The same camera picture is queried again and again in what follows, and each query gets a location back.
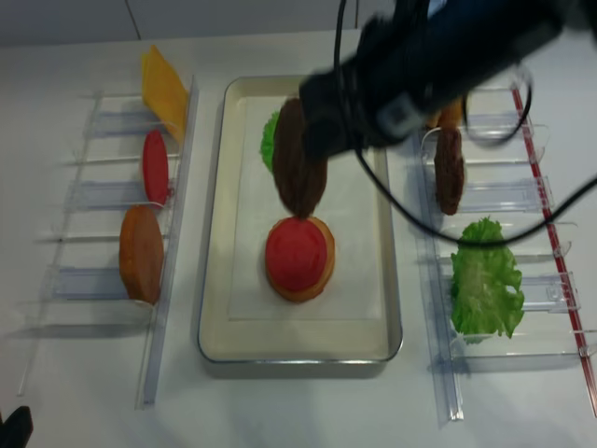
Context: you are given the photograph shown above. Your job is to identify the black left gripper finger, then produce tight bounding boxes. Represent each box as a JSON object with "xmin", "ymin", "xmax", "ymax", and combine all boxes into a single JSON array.
[{"xmin": 0, "ymin": 406, "xmax": 34, "ymax": 448}]

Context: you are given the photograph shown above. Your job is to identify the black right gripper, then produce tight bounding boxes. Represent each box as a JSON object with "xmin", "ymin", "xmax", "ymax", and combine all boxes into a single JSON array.
[{"xmin": 298, "ymin": 60, "xmax": 437, "ymax": 162}]

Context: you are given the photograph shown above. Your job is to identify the brown meat patty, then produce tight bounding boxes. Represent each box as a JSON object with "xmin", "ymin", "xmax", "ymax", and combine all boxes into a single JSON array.
[
  {"xmin": 434, "ymin": 128, "xmax": 465, "ymax": 216},
  {"xmin": 272, "ymin": 97, "xmax": 327, "ymax": 219}
]

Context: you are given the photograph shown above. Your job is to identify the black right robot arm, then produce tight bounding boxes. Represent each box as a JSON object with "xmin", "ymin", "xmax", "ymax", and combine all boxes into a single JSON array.
[{"xmin": 299, "ymin": 1, "xmax": 596, "ymax": 160}]

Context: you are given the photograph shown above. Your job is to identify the brown meat patty in rack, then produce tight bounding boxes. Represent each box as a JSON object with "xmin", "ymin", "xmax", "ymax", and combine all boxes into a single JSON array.
[{"xmin": 434, "ymin": 128, "xmax": 465, "ymax": 216}]

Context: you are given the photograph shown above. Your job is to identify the round green lettuce on tray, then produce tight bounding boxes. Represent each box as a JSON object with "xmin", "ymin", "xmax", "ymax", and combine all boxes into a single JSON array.
[{"xmin": 259, "ymin": 111, "xmax": 280, "ymax": 173}]

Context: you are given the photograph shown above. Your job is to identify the red tomato slice on bun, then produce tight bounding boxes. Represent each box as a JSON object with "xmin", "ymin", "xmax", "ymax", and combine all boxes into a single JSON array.
[{"xmin": 265, "ymin": 217, "xmax": 329, "ymax": 292}]

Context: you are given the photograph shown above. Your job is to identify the green lettuce leaf in rack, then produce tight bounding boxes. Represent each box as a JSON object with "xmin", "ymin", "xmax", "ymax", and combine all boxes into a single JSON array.
[{"xmin": 451, "ymin": 245, "xmax": 525, "ymax": 344}]

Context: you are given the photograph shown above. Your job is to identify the orange cheese slices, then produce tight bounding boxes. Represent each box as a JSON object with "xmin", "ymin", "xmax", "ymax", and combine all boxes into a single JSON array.
[{"xmin": 142, "ymin": 45, "xmax": 189, "ymax": 145}]

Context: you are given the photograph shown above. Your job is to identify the red tomato slice in rack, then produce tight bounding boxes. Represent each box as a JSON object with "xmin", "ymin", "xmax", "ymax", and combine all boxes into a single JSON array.
[{"xmin": 141, "ymin": 129, "xmax": 169, "ymax": 205}]

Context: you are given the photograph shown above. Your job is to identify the sesame bun right in rack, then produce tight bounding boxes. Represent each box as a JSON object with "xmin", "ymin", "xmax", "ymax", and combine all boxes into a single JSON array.
[{"xmin": 424, "ymin": 95, "xmax": 466, "ymax": 129}]

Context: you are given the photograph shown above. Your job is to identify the white paper tray liner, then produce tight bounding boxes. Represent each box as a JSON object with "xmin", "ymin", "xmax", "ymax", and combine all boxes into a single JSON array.
[{"xmin": 229, "ymin": 97, "xmax": 382, "ymax": 320}]

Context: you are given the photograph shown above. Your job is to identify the bun bottom on tray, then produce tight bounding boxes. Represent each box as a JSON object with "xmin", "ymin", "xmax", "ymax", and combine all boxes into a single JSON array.
[{"xmin": 265, "ymin": 217, "xmax": 336, "ymax": 303}]

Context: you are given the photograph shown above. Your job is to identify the brown bun in left rack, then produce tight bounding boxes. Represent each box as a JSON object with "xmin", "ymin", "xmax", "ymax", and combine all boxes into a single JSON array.
[{"xmin": 118, "ymin": 205, "xmax": 164, "ymax": 305}]

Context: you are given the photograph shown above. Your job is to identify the clear acrylic right rack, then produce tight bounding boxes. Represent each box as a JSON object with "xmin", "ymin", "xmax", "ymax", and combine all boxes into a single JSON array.
[{"xmin": 411, "ymin": 68, "xmax": 596, "ymax": 421}]

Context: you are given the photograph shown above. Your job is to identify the clear acrylic rack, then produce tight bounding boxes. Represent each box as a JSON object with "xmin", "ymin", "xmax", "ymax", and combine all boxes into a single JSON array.
[
  {"xmin": 411, "ymin": 68, "xmax": 596, "ymax": 421},
  {"xmin": 16, "ymin": 84, "xmax": 200, "ymax": 409}
]

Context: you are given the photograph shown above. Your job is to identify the white metal tray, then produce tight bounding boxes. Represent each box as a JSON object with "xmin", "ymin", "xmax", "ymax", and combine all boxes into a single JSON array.
[{"xmin": 198, "ymin": 75, "xmax": 403, "ymax": 364}]

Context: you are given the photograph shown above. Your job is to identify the clear acrylic left rack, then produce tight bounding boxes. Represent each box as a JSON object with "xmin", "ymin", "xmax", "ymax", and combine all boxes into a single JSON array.
[{"xmin": 16, "ymin": 84, "xmax": 200, "ymax": 409}]

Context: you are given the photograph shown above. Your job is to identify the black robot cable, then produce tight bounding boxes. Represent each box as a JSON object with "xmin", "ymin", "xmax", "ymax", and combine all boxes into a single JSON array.
[{"xmin": 333, "ymin": 0, "xmax": 597, "ymax": 247}]

